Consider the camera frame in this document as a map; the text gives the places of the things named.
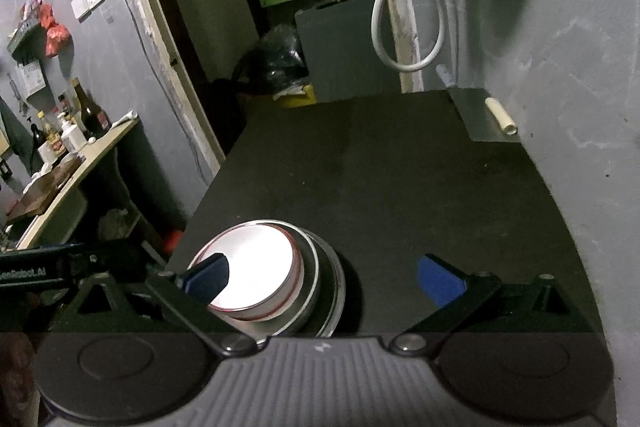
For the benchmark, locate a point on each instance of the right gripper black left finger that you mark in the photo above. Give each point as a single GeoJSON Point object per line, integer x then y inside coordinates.
{"type": "Point", "coordinates": [186, 298]}

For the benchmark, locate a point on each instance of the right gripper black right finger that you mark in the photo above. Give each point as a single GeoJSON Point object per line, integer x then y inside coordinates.
{"type": "Point", "coordinates": [481, 303]}

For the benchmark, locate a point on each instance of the white ceramic bowl red rim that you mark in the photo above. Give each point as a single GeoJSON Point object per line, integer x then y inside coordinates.
{"type": "Point", "coordinates": [266, 270]}

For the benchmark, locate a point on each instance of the small steel bowl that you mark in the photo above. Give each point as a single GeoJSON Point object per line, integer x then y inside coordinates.
{"type": "Point", "coordinates": [274, 277]}

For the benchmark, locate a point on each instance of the large steel plate bowl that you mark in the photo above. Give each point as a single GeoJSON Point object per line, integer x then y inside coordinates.
{"type": "Point", "coordinates": [317, 309]}

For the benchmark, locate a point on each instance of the wooden side shelf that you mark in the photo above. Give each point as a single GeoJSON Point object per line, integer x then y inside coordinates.
{"type": "Point", "coordinates": [53, 206]}

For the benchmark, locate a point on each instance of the dark glass bottle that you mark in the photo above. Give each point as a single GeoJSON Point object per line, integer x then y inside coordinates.
{"type": "Point", "coordinates": [92, 115]}

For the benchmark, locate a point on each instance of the cream rolled paper tube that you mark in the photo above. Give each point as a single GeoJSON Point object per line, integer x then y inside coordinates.
{"type": "Point", "coordinates": [505, 122]}

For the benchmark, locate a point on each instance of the yellow box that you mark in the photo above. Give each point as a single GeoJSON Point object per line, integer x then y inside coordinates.
{"type": "Point", "coordinates": [296, 96]}

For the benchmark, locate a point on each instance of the red plastic bag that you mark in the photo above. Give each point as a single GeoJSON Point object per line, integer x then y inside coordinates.
{"type": "Point", "coordinates": [57, 35]}

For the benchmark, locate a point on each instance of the black plastic bag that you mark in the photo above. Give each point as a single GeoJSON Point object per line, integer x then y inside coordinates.
{"type": "Point", "coordinates": [273, 64]}

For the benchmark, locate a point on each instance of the dark grey cabinet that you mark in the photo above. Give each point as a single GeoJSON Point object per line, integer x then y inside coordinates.
{"type": "Point", "coordinates": [339, 54]}

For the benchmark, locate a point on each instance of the white wall switch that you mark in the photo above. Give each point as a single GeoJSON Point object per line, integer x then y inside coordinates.
{"type": "Point", "coordinates": [82, 8]}

